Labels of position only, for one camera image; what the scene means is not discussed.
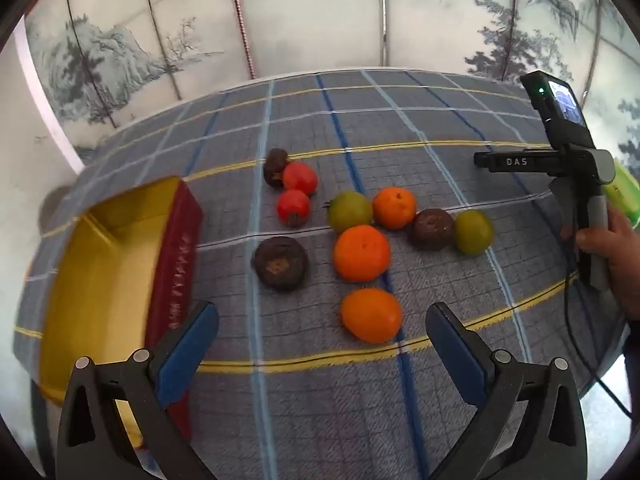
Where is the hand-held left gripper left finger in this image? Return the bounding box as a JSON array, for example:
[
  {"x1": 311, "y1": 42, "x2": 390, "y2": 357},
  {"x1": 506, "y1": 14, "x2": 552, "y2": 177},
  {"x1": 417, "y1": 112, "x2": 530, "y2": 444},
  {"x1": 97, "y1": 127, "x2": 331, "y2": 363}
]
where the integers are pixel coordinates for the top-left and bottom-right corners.
[{"x1": 56, "y1": 301, "x2": 221, "y2": 480}]

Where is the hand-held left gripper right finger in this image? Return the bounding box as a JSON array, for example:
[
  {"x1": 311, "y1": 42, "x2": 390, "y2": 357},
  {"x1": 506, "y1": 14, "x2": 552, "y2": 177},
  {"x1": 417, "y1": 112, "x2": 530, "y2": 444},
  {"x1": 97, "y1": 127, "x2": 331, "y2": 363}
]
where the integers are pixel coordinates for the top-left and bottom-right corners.
[{"x1": 425, "y1": 302, "x2": 588, "y2": 480}]

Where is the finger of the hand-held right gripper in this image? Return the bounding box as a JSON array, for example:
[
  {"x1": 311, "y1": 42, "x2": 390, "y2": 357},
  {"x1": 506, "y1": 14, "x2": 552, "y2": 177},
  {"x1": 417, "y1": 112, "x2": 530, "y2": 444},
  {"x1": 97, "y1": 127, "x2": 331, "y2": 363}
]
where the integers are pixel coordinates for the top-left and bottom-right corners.
[{"x1": 474, "y1": 146, "x2": 563, "y2": 175}]

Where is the green tangerine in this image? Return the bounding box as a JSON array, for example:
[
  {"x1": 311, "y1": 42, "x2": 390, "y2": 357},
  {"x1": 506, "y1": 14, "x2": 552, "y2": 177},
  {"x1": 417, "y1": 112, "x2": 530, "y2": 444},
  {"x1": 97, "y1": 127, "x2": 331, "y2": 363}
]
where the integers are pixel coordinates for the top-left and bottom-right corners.
[
  {"x1": 453, "y1": 209, "x2": 495, "y2": 256},
  {"x1": 326, "y1": 190, "x2": 374, "y2": 233}
]

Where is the orange tangerine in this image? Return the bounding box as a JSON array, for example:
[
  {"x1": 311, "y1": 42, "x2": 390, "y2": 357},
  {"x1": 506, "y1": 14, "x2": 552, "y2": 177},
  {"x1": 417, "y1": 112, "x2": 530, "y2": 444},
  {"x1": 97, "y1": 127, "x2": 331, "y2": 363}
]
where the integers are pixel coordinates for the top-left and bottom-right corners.
[
  {"x1": 333, "y1": 224, "x2": 392, "y2": 283},
  {"x1": 341, "y1": 288, "x2": 404, "y2": 345},
  {"x1": 372, "y1": 186, "x2": 418, "y2": 231}
]

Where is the dark brown mangosteen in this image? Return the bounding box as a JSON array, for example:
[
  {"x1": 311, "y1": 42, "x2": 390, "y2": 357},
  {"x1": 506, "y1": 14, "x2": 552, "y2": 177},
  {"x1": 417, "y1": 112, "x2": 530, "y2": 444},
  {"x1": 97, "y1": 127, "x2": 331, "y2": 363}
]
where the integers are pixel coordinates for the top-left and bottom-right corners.
[
  {"x1": 251, "y1": 236, "x2": 310, "y2": 293},
  {"x1": 263, "y1": 148, "x2": 292, "y2": 189},
  {"x1": 411, "y1": 208, "x2": 456, "y2": 251}
]

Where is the red and gold box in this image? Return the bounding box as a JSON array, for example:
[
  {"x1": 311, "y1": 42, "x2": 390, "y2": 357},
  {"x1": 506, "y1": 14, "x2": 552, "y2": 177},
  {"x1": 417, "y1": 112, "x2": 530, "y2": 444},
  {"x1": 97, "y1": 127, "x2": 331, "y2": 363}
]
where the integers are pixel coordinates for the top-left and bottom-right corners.
[{"x1": 39, "y1": 176, "x2": 205, "y2": 443}]

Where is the red tomato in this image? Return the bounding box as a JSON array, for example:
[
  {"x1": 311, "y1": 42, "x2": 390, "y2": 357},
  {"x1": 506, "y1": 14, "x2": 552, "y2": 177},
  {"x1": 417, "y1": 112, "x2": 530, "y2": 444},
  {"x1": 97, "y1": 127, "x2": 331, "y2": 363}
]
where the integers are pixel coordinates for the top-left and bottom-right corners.
[
  {"x1": 276, "y1": 189, "x2": 312, "y2": 227},
  {"x1": 282, "y1": 161, "x2": 320, "y2": 196}
]

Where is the person's right hand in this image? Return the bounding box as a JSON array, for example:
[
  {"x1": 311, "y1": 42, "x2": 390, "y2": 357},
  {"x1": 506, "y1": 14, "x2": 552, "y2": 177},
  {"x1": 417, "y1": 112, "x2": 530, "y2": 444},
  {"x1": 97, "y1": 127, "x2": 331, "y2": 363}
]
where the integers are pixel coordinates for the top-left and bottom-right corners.
[{"x1": 574, "y1": 209, "x2": 640, "y2": 322}]

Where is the bright green plastic object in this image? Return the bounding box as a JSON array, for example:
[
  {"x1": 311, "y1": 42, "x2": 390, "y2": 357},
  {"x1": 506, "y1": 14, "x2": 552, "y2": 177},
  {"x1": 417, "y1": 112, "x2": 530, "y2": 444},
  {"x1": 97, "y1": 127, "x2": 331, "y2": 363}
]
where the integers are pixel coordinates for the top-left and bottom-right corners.
[{"x1": 605, "y1": 160, "x2": 640, "y2": 226}]

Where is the plaid blue grey tablecloth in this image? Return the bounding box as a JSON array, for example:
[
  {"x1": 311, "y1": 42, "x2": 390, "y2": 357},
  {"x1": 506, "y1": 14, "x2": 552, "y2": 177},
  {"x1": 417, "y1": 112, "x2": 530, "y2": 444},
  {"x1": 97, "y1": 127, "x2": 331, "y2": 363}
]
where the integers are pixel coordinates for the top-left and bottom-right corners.
[{"x1": 15, "y1": 69, "x2": 631, "y2": 480}]

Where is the person's dark clothing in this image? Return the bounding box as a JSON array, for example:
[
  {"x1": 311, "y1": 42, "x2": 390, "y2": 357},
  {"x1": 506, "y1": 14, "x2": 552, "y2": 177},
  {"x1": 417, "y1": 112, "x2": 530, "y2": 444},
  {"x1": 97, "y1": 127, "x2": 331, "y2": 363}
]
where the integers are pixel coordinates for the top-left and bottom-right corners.
[{"x1": 621, "y1": 321, "x2": 640, "y2": 361}]

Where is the landscape painted folding screen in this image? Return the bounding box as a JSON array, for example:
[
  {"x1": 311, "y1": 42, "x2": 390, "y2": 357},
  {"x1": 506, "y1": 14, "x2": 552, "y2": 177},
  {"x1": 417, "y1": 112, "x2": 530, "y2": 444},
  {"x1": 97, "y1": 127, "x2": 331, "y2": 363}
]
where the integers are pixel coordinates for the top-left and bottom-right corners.
[{"x1": 25, "y1": 0, "x2": 640, "y2": 161}]

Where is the black cable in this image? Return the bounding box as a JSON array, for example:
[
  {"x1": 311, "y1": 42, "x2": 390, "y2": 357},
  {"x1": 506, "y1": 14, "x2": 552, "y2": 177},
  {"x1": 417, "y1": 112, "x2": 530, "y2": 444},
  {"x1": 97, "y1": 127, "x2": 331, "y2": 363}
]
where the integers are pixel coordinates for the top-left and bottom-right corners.
[{"x1": 564, "y1": 260, "x2": 633, "y2": 417}]

